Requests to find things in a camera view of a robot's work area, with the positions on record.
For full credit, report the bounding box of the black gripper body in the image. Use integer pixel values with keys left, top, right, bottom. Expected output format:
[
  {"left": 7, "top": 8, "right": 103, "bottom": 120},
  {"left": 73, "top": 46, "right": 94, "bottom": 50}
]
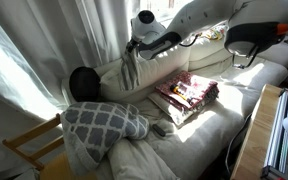
[{"left": 126, "top": 37, "right": 141, "bottom": 55}]

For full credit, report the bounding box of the aluminium rail frame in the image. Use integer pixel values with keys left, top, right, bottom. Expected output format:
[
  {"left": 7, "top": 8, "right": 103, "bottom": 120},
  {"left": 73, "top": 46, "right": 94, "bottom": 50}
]
[{"left": 260, "top": 89, "right": 288, "bottom": 180}]

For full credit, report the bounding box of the wooden chair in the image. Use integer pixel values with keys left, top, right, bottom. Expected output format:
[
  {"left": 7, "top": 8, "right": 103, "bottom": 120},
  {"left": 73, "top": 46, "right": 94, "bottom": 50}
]
[{"left": 2, "top": 113, "right": 98, "bottom": 180}]

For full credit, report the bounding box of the cream rectangular pillow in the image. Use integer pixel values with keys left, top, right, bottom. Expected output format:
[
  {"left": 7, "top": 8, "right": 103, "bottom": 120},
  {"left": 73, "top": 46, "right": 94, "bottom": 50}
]
[{"left": 98, "top": 43, "right": 192, "bottom": 103}]

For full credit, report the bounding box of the black remote control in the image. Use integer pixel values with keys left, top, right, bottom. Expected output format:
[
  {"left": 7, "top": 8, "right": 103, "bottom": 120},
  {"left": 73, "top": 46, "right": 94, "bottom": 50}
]
[{"left": 151, "top": 123, "right": 167, "bottom": 138}]

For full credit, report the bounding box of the beige fabric sofa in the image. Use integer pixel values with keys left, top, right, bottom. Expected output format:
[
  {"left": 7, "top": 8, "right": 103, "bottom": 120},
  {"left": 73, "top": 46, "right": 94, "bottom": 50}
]
[{"left": 60, "top": 23, "right": 288, "bottom": 180}]

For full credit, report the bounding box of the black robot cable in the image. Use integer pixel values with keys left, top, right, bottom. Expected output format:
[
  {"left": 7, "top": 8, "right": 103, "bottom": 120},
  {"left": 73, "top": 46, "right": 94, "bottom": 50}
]
[{"left": 178, "top": 31, "right": 202, "bottom": 48}]

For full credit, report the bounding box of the grey cable beside table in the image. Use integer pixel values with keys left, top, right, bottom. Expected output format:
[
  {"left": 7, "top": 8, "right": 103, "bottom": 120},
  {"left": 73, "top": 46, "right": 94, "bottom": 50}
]
[{"left": 224, "top": 113, "right": 252, "bottom": 168}]

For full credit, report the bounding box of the black round cushion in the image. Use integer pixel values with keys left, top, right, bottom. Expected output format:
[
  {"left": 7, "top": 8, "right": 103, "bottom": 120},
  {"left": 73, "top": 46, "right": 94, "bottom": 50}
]
[{"left": 68, "top": 65, "right": 102, "bottom": 103}]

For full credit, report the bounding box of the colourful printed cushion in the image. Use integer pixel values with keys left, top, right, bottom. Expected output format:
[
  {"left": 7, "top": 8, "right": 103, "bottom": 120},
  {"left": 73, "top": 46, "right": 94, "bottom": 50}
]
[{"left": 198, "top": 23, "right": 229, "bottom": 42}]

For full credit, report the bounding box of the grey white lattice pillow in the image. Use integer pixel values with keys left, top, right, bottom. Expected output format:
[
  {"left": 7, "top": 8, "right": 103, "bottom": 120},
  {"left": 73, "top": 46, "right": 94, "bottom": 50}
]
[{"left": 59, "top": 101, "right": 151, "bottom": 176}]

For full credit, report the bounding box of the grey armchair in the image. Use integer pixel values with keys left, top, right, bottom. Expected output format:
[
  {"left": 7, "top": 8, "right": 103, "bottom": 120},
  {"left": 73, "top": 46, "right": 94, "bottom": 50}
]
[{"left": 258, "top": 38, "right": 288, "bottom": 75}]

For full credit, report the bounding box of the light wooden table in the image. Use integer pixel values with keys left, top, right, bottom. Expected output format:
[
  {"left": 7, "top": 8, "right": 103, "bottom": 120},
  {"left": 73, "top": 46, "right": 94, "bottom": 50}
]
[{"left": 230, "top": 83, "right": 288, "bottom": 180}]

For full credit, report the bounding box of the red floral folded cloth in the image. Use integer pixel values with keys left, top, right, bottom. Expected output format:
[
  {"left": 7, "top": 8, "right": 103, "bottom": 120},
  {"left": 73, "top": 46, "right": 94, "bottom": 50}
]
[{"left": 154, "top": 70, "right": 220, "bottom": 113}]

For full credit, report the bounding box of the blue white striped towel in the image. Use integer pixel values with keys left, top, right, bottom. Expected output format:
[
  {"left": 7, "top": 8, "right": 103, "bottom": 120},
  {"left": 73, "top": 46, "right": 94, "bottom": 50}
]
[{"left": 118, "top": 50, "right": 142, "bottom": 93}]

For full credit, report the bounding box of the white curtain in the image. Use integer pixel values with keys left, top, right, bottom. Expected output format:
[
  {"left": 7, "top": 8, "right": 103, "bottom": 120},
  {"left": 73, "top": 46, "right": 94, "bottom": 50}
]
[{"left": 0, "top": 0, "right": 142, "bottom": 174}]

